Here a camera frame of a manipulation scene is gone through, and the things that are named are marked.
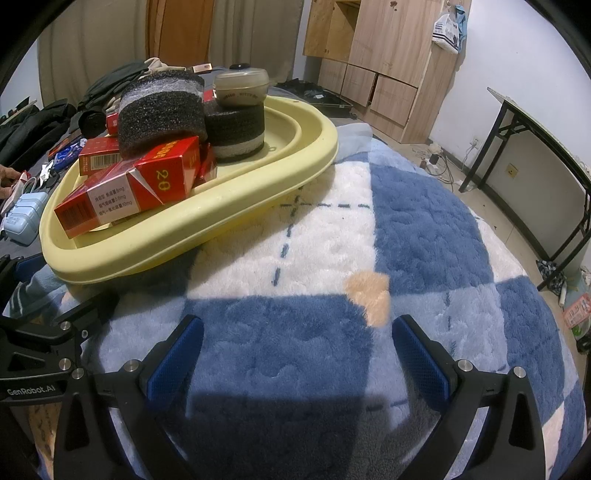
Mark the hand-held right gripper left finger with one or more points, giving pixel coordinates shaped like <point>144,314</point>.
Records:
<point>178,364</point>

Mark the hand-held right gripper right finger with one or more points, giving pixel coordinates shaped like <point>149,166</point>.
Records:
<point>420,364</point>

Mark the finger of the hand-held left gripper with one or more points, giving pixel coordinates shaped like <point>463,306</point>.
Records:
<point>94,314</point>
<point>30,266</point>

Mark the shiny red carton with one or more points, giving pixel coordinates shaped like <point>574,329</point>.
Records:
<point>99,154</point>

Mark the yellow plastic basin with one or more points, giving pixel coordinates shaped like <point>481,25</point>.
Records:
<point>240,189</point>

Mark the black foam disc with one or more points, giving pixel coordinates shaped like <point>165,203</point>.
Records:
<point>238,134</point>
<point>159,115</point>

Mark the small round jar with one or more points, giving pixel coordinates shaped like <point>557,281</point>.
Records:
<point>242,87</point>

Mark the person's left hand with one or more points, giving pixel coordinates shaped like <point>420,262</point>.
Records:
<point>7,182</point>

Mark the light blue case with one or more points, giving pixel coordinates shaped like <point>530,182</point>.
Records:
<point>25,217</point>

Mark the red and white pack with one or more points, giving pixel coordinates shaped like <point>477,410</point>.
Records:
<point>21,184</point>

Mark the blue checked blanket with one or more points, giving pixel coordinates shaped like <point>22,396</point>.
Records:
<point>323,323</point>

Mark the blue and white packet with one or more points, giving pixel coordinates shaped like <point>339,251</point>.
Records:
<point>67,154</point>

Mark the black clothes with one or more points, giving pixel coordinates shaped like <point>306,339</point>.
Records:
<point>32,134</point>

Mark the plaid cloth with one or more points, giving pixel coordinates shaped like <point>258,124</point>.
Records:
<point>551,274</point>

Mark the pink bag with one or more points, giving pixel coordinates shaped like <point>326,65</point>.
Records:
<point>579,311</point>

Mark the dark green clothes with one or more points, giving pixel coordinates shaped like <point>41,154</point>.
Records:
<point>115,83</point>

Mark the white power strip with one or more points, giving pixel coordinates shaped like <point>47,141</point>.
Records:
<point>434,161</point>

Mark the beige cloth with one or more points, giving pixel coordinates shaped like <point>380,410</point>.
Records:
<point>159,65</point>

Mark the black folding table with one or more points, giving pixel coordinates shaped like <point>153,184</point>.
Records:
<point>545,134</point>

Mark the rose gold flat item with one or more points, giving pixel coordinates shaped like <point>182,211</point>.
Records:
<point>202,68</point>

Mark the orange wooden door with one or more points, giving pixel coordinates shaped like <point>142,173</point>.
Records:
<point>184,32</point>

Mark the black open suitcase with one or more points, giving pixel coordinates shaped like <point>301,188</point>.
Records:
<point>318,97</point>

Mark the wooden wardrobe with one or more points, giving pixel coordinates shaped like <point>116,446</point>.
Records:
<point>392,50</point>

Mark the hanging white bag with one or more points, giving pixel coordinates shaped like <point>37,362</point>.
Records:
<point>448,32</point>

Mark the wall socket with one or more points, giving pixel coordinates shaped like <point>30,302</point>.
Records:
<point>511,170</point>

